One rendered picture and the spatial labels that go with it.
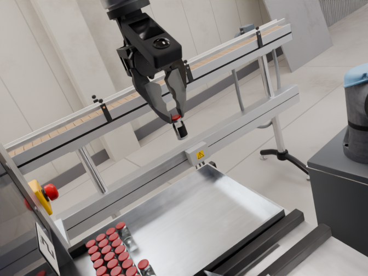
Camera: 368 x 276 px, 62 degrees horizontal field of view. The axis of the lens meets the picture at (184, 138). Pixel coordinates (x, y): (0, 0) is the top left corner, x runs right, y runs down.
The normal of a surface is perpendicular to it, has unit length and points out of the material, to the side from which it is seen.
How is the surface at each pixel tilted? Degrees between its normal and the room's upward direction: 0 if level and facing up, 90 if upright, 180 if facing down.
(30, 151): 90
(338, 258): 0
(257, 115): 90
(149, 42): 29
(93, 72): 90
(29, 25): 90
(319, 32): 77
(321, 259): 0
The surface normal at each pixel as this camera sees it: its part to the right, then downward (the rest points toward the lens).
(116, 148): 0.58, 0.18
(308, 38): 0.49, -0.01
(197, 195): -0.31, -0.85
